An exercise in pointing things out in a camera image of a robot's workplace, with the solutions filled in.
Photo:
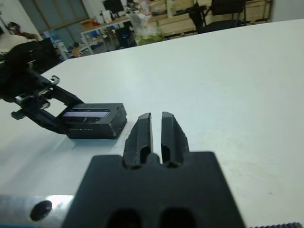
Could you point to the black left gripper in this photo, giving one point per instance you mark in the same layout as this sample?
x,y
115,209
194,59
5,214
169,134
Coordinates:
x,y
26,85

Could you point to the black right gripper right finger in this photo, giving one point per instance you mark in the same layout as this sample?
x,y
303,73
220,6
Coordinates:
x,y
173,137

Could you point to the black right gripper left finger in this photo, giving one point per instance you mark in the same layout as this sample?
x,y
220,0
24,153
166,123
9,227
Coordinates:
x,y
142,137

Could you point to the black box lid shiny print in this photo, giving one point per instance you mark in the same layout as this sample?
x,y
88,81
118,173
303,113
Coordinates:
x,y
95,118

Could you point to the orange cardboard box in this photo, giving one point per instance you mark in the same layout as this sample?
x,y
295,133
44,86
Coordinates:
x,y
89,23

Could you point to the small white box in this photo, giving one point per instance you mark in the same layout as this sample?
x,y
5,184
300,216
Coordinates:
x,y
106,16

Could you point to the person in light shirt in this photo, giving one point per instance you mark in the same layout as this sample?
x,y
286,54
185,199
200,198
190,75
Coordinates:
x,y
14,38

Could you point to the brown-framed glass door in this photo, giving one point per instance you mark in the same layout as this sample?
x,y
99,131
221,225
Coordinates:
x,y
59,14

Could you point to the white-legged wooden-top desk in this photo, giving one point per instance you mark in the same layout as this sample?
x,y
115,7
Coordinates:
x,y
107,23

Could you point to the black computer tower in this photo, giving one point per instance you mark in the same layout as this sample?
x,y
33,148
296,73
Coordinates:
x,y
126,36

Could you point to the yellow-green plastic bag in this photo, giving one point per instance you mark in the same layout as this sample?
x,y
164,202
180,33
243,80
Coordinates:
x,y
149,38

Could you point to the wooden shipping crate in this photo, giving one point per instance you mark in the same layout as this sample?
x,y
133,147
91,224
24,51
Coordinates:
x,y
259,3
171,13
257,14
175,25

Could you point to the white plastic bag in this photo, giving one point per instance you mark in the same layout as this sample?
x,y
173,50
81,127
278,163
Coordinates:
x,y
140,21

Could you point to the black computer monitor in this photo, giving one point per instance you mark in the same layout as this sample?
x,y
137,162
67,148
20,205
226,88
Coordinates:
x,y
114,6

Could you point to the black mesh office chair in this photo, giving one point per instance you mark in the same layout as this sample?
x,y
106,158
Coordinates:
x,y
223,25

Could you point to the pink and white carton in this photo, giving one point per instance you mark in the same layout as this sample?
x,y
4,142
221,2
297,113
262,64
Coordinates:
x,y
144,7

